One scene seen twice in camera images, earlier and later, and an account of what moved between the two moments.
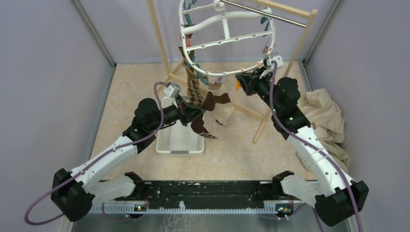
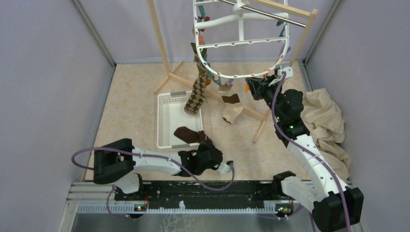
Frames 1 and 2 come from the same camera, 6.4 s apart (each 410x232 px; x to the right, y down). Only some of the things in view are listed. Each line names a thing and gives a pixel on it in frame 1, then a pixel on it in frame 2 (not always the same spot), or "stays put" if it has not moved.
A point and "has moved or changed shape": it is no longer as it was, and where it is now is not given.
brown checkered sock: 195,93 has moved or changed shape
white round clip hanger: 220,6 -> 239,13
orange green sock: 189,68 -> 203,71
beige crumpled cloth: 327,120 stays put
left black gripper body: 179,110 -> 203,147
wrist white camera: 172,90 -> 224,167
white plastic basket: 177,137 stays put
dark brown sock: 198,125 -> 190,136
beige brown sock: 223,111 -> 233,107
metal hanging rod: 285,20 stays put
